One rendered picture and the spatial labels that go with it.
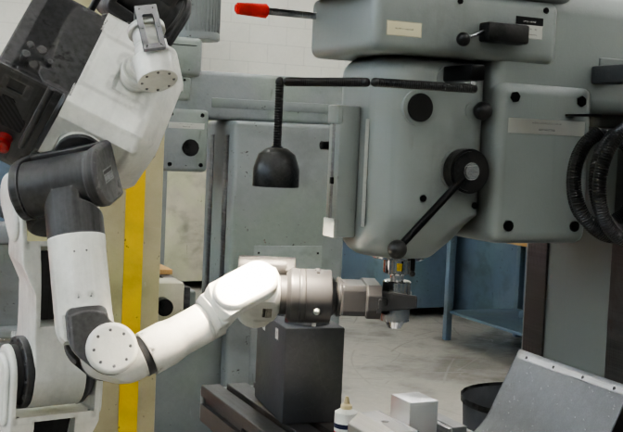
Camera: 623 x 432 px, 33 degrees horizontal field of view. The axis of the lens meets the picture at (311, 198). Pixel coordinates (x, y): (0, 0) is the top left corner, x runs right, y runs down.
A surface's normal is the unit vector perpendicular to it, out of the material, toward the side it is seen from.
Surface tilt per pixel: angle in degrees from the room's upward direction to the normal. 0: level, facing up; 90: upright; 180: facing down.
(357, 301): 90
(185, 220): 90
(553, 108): 90
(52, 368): 80
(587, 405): 63
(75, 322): 72
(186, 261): 90
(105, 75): 58
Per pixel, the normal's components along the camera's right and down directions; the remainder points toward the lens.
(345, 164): 0.40, 0.07
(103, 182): 0.97, -0.18
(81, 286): 0.29, -0.25
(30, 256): 0.54, -0.09
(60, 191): -0.18, -0.18
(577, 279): -0.91, -0.02
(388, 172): -0.26, 0.04
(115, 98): 0.48, -0.47
